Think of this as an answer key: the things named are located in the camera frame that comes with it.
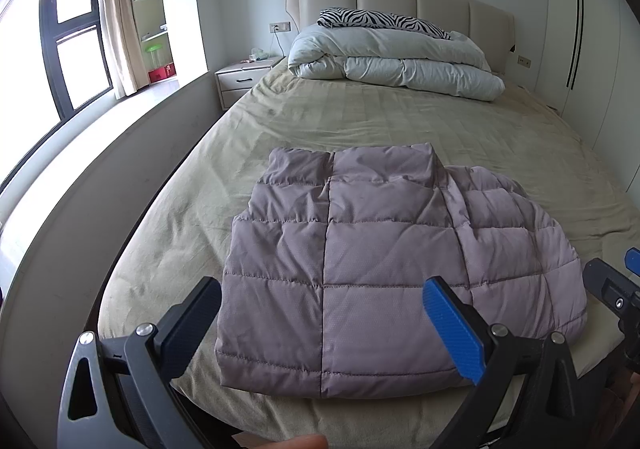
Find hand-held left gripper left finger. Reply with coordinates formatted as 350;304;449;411
57;276;223;449

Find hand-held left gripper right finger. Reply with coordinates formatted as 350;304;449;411
422;276;581;449

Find mauve quilted hooded jacket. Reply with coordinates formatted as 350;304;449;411
215;142;588;400

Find person's left hand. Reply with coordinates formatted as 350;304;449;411
264;434;330;449

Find white wardrobe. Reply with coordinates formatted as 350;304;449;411
535;0;640;194

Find bed with beige sheet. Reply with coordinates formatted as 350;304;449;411
97;69;640;445

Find white nightstand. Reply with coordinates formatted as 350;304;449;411
215;55;286;110

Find red box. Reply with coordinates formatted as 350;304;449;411
148;63;177;85

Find white folded duvet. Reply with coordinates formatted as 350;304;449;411
287;24;506;102

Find green plastic stool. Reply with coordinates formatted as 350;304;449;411
142;43;164;72

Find black framed window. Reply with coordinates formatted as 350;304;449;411
0;0;114;186

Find beige curtain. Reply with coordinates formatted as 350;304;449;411
97;0;144;98

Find white built-in shelf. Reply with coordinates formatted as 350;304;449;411
130;0;179;82

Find zebra print pillow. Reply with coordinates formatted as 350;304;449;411
317;8;453;40

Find black wardrobe handles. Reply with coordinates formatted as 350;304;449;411
567;0;585;90

